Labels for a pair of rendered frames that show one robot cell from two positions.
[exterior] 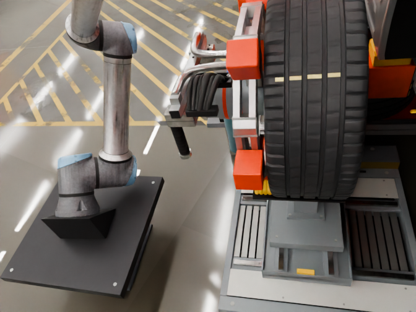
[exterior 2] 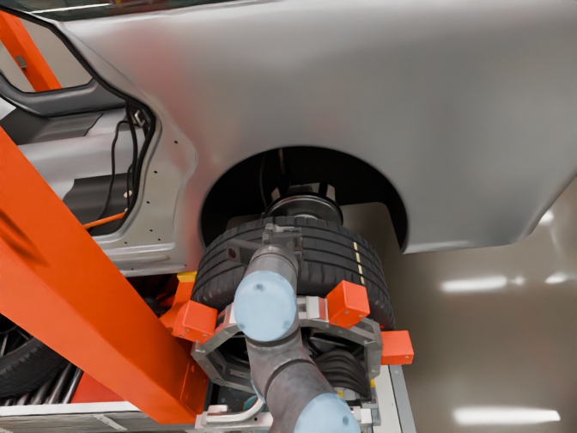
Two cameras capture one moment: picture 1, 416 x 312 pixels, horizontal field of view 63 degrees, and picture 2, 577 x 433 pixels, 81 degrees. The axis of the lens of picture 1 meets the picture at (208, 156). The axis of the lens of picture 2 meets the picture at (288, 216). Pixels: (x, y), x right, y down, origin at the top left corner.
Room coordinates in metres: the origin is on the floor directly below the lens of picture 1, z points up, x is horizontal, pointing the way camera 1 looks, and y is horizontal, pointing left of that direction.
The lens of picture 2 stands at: (0.91, 0.26, 1.86)
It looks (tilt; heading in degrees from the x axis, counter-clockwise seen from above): 43 degrees down; 257
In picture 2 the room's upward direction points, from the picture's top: 12 degrees counter-clockwise
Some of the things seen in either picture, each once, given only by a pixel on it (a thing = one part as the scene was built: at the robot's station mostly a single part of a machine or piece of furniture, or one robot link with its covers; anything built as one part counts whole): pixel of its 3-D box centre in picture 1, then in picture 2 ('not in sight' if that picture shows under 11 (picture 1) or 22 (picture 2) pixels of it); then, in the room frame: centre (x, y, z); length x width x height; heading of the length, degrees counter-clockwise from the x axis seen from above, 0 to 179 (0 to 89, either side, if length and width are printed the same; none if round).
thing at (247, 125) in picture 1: (256, 97); (289, 355); (0.89, -0.21, 0.85); 0.54 x 0.07 x 0.54; 158
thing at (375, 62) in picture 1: (389, 51); (197, 265); (1.13, -0.84, 0.71); 0.14 x 0.14 x 0.05; 68
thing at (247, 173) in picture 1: (249, 169); (394, 348); (0.59, -0.10, 0.85); 0.09 x 0.08 x 0.07; 158
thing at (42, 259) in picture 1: (99, 239); not in sight; (1.00, 0.64, 0.15); 0.60 x 0.60 x 0.30; 67
